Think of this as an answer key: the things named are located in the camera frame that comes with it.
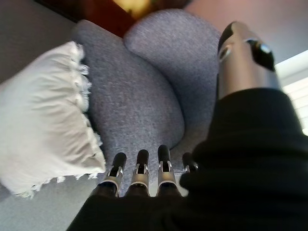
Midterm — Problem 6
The grey fabric armchair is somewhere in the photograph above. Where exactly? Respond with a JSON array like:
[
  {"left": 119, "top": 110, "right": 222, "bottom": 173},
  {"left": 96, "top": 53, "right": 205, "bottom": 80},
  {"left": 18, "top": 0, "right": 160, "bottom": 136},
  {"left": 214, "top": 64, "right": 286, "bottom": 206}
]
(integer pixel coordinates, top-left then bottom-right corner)
[{"left": 71, "top": 8, "right": 222, "bottom": 197}]

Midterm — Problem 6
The white window blind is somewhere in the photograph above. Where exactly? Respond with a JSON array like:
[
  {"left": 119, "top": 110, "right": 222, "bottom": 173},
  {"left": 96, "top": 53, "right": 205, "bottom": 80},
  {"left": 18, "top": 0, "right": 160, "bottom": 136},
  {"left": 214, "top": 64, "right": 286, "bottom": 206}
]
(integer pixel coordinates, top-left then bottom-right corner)
[{"left": 274, "top": 49, "right": 308, "bottom": 135}]

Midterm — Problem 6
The cream fringed cushion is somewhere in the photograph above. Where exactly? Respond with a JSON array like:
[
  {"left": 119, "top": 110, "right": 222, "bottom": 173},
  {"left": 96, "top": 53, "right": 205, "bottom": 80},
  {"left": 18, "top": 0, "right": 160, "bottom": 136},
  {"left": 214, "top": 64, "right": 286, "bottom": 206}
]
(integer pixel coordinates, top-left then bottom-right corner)
[{"left": 0, "top": 40, "right": 106, "bottom": 199}]

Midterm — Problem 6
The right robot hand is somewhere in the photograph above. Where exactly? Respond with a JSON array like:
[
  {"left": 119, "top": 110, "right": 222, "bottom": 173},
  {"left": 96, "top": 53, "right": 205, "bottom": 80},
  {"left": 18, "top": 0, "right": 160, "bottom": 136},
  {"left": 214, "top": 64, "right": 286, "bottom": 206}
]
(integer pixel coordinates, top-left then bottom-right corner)
[{"left": 67, "top": 21, "right": 308, "bottom": 231}]

